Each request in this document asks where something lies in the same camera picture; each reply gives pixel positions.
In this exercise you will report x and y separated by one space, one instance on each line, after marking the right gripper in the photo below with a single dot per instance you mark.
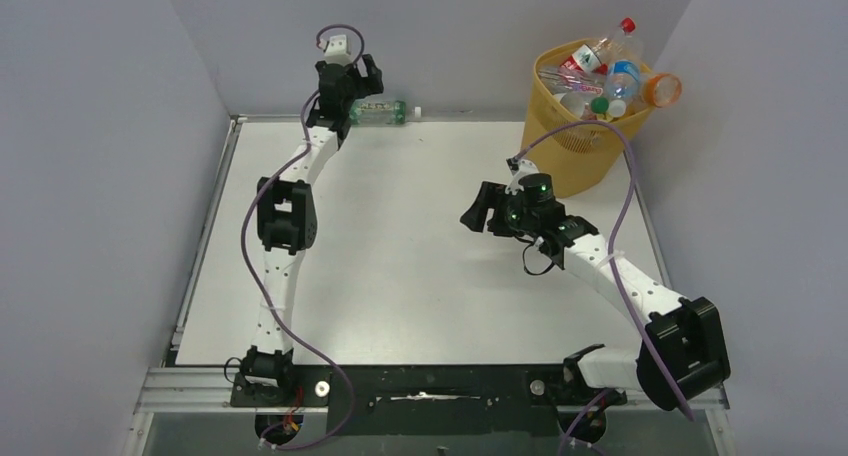
492 196

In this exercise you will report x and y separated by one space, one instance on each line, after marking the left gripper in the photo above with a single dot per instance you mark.
367 86

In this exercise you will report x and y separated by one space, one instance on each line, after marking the green label bottle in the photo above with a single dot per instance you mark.
374 113

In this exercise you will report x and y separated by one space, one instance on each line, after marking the clear blue pink label bottle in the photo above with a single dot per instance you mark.
562 80

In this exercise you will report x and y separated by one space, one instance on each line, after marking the small blue label bottle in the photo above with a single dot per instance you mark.
623 76

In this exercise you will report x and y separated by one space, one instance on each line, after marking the red label bottle sideways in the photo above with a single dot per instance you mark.
595 55

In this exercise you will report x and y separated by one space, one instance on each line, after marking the orange cap bottle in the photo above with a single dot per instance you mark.
660 90

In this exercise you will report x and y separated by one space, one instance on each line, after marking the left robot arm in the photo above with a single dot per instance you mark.
285 215

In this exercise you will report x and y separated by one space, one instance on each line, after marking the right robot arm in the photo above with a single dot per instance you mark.
682 353

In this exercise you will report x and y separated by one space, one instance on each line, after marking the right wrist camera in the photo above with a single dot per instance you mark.
519 169

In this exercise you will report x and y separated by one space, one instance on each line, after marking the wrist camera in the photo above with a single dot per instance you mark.
336 50
519 169

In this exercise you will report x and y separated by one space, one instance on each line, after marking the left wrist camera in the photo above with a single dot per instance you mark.
336 50

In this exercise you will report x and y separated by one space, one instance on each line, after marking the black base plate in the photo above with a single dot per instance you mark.
428 400

